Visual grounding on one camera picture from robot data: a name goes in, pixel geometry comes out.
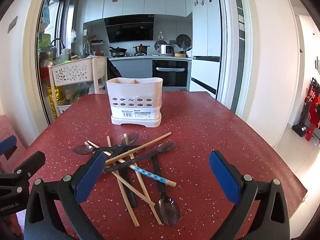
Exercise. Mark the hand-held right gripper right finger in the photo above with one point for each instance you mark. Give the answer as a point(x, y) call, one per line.
point(222, 177)

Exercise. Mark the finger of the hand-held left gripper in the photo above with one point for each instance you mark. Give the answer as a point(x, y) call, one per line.
point(30, 163)
point(7, 145)

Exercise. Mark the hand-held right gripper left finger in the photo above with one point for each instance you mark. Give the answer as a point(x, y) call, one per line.
point(90, 177)

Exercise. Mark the plain wooden chopstick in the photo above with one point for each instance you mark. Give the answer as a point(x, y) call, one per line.
point(135, 189)
point(156, 212)
point(127, 200)
point(150, 142)

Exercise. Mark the blue patterned wooden chopstick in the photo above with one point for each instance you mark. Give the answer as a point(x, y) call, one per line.
point(150, 175)

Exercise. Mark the white plastic utensil holder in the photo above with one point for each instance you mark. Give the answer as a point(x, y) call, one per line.
point(135, 90)

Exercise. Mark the pink plastic stool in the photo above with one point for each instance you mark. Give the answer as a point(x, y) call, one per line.
point(8, 126)

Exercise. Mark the gold foil bag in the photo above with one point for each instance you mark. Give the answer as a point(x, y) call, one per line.
point(56, 97)

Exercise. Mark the cream plastic storage cart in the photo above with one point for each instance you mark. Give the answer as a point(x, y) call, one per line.
point(72, 73)

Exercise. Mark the steel pot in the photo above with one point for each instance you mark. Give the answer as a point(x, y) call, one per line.
point(46, 52)

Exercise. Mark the red and black object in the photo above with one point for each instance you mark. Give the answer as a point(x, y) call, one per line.
point(310, 110)

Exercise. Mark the black built-in oven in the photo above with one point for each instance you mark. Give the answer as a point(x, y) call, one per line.
point(170, 76)

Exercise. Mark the black kitchen faucet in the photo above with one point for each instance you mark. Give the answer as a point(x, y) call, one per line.
point(58, 41)

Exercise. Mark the grey kitchen counter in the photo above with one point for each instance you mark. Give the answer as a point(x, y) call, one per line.
point(135, 67)

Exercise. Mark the spice rack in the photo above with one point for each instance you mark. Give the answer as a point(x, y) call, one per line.
point(96, 48)

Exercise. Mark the black wok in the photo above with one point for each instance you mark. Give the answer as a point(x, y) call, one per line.
point(118, 50)

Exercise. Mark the gas stove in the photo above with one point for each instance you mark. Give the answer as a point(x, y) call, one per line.
point(140, 54)

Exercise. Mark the copper cooking pot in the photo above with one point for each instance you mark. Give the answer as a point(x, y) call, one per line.
point(141, 48)

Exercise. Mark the silver rice cooker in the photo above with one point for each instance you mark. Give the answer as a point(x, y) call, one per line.
point(167, 50)

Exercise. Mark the large round black rack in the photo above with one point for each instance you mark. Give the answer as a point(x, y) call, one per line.
point(183, 41)

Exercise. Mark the small round black rack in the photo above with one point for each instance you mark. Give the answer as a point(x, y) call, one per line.
point(158, 43)

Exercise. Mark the white refrigerator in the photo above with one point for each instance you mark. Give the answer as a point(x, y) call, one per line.
point(200, 30)

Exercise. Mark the black range hood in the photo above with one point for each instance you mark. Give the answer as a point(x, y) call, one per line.
point(130, 30)

